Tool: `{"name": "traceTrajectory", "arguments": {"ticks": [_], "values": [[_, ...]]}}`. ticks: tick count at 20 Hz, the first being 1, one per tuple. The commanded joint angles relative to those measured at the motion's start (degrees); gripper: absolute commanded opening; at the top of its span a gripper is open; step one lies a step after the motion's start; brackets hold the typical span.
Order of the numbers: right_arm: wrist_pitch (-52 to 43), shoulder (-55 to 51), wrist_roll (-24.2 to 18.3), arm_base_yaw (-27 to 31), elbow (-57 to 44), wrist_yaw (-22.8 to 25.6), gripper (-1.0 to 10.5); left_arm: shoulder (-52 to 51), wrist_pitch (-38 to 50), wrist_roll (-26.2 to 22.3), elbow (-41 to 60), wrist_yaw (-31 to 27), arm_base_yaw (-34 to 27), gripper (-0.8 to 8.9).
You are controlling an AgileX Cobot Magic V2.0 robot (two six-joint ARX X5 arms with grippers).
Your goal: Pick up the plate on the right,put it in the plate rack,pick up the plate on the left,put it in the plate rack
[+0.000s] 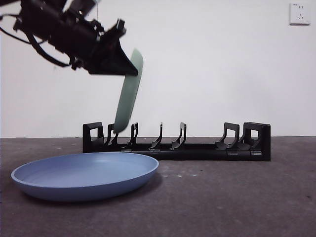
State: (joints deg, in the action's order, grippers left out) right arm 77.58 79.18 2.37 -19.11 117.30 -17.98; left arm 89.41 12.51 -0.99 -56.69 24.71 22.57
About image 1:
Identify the pale green round plate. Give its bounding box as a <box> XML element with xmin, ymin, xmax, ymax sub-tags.
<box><xmin>114</xmin><ymin>48</ymin><xmax>144</xmax><ymax>133</ymax></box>

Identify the white wall socket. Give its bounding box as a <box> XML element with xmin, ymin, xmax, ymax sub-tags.
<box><xmin>289</xmin><ymin>2</ymin><xmax>311</xmax><ymax>26</ymax></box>

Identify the black plastic plate rack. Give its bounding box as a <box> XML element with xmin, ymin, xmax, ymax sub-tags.
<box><xmin>82</xmin><ymin>121</ymin><xmax>272</xmax><ymax>162</ymax></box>

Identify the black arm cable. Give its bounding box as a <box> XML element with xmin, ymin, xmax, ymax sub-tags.
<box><xmin>0</xmin><ymin>13</ymin><xmax>72</xmax><ymax>69</ymax></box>

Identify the blue round plate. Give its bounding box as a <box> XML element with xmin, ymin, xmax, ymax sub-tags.
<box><xmin>10</xmin><ymin>152</ymin><xmax>160</xmax><ymax>203</ymax></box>

